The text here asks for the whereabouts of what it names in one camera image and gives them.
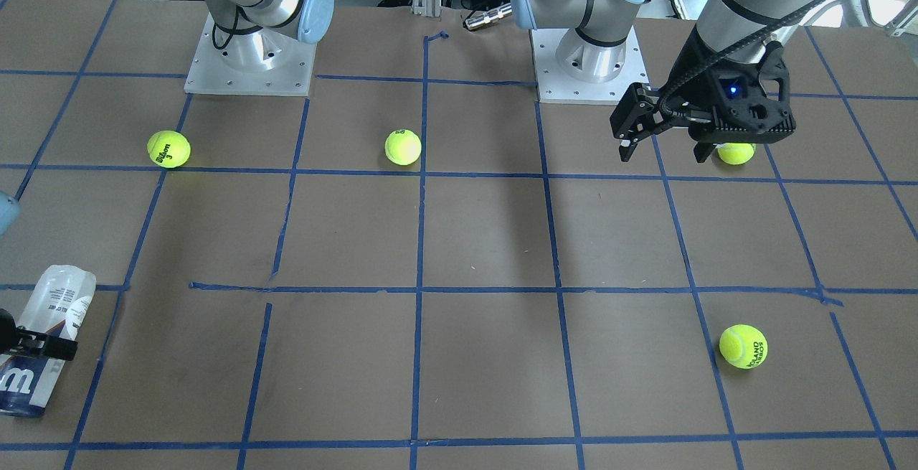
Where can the tennis ball Wilson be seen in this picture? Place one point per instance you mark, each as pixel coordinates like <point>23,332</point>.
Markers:
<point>168,149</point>

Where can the tennis ball near left gripper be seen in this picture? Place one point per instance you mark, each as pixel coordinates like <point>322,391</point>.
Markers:
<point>743,346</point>

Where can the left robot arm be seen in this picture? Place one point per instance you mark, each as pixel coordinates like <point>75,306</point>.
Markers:
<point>725,25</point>

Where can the Wilson tennis ball can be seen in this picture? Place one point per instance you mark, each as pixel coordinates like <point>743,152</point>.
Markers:
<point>59,303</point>

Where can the tennis ball Roland Garros centre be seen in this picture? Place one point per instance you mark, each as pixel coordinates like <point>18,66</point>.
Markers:
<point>403,147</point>

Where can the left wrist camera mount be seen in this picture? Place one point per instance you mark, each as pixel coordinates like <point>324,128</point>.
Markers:
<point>750,103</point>

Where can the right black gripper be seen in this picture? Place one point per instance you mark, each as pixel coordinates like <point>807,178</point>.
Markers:
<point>36,345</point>

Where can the silver cylinder connector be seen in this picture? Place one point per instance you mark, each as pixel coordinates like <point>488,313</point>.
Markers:
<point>480,19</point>

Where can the tennis ball front corner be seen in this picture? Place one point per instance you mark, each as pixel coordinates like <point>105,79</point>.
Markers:
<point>736,154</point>

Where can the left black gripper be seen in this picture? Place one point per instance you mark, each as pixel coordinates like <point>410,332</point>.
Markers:
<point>699,81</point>

